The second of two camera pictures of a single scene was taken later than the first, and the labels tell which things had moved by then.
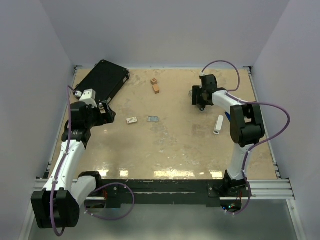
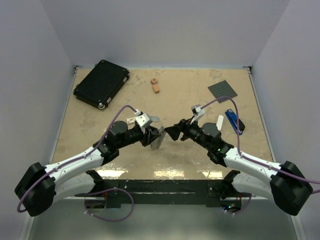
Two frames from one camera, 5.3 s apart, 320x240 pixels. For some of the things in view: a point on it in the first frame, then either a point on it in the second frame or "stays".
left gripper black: [107, 117] -> [147, 138]
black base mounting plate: [166, 193] stays
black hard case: [106, 78] stays
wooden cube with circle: [154, 81] stays
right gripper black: [199, 101] -> [184, 127]
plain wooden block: [156, 88] stays
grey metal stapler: [193, 94] -> [157, 143]
